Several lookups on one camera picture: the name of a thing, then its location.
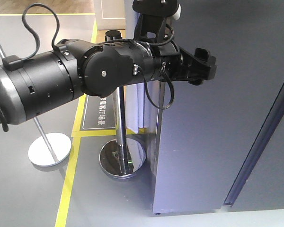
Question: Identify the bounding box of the open fridge door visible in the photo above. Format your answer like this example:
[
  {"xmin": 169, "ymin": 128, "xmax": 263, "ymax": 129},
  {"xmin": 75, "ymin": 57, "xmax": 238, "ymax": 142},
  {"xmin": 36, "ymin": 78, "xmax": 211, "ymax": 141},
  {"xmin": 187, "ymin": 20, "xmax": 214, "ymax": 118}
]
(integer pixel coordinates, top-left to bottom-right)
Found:
[{"xmin": 153, "ymin": 0, "xmax": 284, "ymax": 214}]

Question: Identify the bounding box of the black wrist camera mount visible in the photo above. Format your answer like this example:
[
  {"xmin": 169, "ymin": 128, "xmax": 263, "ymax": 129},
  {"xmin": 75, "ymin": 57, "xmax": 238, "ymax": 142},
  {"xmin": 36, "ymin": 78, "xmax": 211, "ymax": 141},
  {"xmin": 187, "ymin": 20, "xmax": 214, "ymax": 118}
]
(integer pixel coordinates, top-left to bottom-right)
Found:
[{"xmin": 132, "ymin": 0, "xmax": 180, "ymax": 44}]

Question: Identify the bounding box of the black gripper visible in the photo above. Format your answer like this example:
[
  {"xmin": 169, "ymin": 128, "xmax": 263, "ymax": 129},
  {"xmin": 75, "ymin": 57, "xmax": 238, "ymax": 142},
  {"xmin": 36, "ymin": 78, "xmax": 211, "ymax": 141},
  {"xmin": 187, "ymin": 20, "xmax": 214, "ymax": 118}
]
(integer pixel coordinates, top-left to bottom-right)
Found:
[{"xmin": 153, "ymin": 42, "xmax": 217, "ymax": 85}]

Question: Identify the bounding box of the dark floor sign sticker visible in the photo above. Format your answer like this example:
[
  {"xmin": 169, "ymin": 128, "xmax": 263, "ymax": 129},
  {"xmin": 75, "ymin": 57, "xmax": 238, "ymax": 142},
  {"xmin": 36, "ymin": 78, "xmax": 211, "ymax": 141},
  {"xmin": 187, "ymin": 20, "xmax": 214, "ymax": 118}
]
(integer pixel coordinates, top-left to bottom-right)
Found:
[{"xmin": 81, "ymin": 95, "xmax": 115, "ymax": 131}]

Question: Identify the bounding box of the dark grey fridge body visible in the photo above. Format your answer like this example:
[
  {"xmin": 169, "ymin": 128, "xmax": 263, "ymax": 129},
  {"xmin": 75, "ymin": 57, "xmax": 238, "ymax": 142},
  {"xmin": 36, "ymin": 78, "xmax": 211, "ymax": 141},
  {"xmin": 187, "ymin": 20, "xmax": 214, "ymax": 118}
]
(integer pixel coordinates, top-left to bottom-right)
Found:
[{"xmin": 223, "ymin": 82, "xmax": 284, "ymax": 207}]

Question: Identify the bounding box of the white curtain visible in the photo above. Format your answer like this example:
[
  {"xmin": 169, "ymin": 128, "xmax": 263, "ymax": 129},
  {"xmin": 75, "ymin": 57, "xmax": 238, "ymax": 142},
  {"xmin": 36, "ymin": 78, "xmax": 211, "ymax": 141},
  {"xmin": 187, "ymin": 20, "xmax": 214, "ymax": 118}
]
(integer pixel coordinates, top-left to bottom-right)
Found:
[{"xmin": 124, "ymin": 0, "xmax": 144, "ymax": 134}]

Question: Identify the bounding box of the chrome queue barrier post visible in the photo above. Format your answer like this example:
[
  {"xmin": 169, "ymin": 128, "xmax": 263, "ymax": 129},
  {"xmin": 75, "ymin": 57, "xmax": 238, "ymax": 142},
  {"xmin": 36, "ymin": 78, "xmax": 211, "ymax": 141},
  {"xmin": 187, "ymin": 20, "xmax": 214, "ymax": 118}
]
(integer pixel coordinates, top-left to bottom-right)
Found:
[{"xmin": 98, "ymin": 30, "xmax": 147, "ymax": 179}]

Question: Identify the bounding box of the metal stand with round base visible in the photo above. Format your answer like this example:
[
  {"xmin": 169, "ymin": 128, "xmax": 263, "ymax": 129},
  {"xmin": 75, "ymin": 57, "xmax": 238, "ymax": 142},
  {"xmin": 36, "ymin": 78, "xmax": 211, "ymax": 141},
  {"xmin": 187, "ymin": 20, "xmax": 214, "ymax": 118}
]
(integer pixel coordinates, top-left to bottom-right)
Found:
[{"xmin": 0, "ymin": 44, "xmax": 74, "ymax": 166}]

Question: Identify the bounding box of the white cabinet panel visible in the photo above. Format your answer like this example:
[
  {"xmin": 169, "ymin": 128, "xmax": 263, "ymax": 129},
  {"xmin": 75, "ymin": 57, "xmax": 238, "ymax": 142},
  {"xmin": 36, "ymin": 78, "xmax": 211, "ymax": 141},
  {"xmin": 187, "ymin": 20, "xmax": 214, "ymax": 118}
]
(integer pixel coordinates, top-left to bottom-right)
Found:
[{"xmin": 94, "ymin": 0, "xmax": 125, "ymax": 30}]

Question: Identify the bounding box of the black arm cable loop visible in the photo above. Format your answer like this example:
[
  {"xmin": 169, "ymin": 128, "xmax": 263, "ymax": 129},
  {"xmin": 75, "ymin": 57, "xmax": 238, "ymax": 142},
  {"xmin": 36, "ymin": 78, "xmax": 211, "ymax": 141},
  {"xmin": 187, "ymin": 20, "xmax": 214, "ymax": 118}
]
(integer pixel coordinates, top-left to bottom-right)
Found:
[{"xmin": 22, "ymin": 2, "xmax": 60, "ymax": 61}]

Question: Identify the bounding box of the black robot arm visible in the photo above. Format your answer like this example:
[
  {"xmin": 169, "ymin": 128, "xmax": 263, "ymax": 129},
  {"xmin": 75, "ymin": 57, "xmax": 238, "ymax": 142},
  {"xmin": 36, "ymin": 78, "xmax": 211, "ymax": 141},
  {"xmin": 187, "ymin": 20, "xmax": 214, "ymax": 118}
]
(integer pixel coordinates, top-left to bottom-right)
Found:
[{"xmin": 0, "ymin": 39, "xmax": 216, "ymax": 127}]

